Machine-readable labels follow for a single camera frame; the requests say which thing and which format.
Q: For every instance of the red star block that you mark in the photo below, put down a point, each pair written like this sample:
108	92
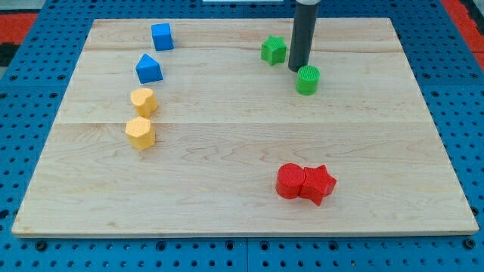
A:
318	184

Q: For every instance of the yellow heart block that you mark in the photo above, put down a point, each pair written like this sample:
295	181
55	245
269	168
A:
144	101

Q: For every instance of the red cylinder block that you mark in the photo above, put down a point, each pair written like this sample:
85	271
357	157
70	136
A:
290	178

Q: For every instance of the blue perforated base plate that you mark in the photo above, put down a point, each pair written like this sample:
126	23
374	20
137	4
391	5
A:
444	65

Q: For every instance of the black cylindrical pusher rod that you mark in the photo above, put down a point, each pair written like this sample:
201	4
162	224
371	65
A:
305	17

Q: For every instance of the blue triangular prism block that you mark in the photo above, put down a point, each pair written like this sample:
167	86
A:
148	70

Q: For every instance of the light wooden board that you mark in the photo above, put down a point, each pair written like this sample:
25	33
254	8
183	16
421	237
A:
226	122

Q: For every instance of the blue cube block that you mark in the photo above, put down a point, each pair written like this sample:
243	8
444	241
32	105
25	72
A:
162	37

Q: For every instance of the green cylinder block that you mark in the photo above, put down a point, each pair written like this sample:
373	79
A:
307	80

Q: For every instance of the yellow hexagon block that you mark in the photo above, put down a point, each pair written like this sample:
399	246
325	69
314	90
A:
140	133

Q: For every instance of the green star block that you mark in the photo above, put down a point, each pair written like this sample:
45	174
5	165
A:
273	50

